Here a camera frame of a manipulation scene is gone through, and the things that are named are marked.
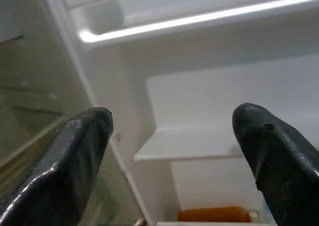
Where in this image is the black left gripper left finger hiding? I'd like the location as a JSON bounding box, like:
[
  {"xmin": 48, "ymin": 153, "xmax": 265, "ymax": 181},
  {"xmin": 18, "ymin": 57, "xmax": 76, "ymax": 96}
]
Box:
[{"xmin": 0, "ymin": 106, "xmax": 115, "ymax": 226}]

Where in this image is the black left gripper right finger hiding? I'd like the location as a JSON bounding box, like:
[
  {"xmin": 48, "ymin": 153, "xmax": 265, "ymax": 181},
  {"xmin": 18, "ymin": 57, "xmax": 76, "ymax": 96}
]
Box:
[{"xmin": 232, "ymin": 102, "xmax": 319, "ymax": 226}]

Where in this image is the orange juice bottle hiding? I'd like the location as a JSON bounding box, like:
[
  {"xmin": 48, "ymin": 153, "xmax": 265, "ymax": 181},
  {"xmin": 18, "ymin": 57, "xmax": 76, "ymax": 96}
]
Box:
[{"xmin": 177, "ymin": 206, "xmax": 252, "ymax": 224}]

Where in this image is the white fridge door shelf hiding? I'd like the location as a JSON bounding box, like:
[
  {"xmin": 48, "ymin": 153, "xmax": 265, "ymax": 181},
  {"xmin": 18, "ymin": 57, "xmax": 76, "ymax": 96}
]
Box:
[
  {"xmin": 59, "ymin": 0, "xmax": 319, "ymax": 49},
  {"xmin": 133, "ymin": 61, "xmax": 319, "ymax": 163}
]

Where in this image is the white fridge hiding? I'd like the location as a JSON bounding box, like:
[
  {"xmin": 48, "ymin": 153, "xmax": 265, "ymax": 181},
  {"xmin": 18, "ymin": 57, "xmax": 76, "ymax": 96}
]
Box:
[{"xmin": 0, "ymin": 0, "xmax": 319, "ymax": 226}]

